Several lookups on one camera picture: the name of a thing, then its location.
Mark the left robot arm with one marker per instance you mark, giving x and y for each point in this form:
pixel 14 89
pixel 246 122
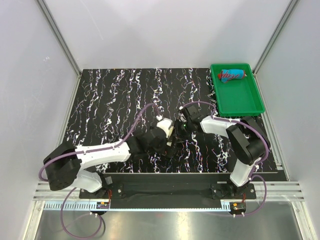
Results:
pixel 67 165

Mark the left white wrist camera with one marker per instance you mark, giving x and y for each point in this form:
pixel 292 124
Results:
pixel 167 125

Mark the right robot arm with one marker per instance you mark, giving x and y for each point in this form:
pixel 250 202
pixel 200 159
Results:
pixel 249 143

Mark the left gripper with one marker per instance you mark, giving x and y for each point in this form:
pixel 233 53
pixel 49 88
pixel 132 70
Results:
pixel 161 150

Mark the aluminium rail frame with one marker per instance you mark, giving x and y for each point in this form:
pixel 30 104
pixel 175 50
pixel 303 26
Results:
pixel 256 190

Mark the yellow and green towel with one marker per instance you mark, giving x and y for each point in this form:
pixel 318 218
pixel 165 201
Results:
pixel 170 136

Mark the green plastic bin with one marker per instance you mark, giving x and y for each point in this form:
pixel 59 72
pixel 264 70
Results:
pixel 237 97

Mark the red and blue towel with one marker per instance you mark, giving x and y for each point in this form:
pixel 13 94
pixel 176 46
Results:
pixel 226 75

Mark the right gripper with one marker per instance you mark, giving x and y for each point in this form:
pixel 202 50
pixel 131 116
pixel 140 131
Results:
pixel 177 132

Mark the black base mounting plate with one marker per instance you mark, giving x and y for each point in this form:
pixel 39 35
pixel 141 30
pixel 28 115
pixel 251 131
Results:
pixel 165 203

